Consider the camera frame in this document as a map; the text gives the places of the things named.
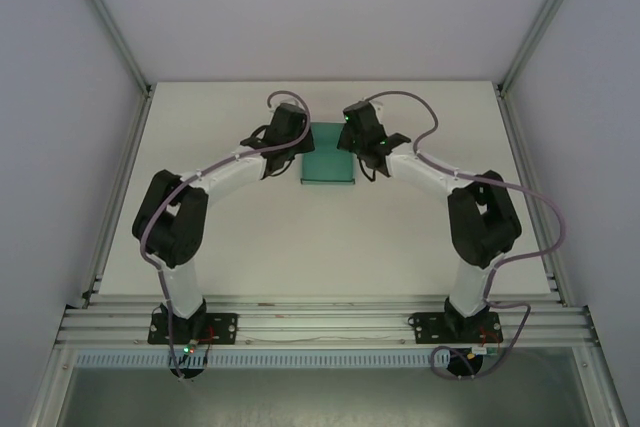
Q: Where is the aluminium side rail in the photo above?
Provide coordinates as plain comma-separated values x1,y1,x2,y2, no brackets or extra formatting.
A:
494,86,572,306
81,90,154,309

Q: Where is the aluminium mounting rail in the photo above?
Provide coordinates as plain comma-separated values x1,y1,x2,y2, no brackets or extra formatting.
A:
54,295,600,349

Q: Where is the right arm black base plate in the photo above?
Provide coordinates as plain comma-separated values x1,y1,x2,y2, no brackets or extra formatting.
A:
407,310,502,347

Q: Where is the aluminium frame post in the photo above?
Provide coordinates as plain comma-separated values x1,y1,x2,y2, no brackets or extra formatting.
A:
496,0,596,94
62,0,154,98

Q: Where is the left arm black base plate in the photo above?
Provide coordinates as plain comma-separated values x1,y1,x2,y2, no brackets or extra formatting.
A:
147,311,239,346

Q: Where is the slotted grey cable duct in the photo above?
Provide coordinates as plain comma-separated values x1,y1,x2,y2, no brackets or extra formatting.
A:
73,350,436,370

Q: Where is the black round cable grommet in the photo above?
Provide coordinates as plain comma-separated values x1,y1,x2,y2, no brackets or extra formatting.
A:
169,365,206,384
444,350,484,381

